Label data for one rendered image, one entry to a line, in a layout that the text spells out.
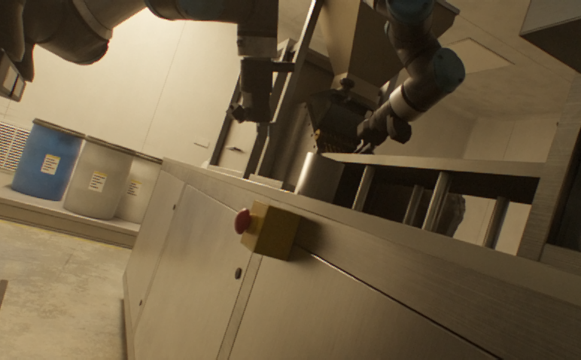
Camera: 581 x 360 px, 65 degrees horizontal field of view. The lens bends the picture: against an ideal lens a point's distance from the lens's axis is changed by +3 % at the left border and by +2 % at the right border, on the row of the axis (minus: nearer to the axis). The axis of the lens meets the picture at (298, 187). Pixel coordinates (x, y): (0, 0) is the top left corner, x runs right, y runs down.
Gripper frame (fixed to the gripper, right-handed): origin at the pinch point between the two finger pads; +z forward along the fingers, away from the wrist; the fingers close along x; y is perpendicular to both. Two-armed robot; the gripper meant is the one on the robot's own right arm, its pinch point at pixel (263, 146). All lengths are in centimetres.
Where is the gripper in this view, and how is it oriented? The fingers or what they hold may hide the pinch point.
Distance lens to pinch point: 108.8
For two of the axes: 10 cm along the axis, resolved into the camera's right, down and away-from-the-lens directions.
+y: -8.3, 1.3, -5.5
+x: 5.6, 2.8, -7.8
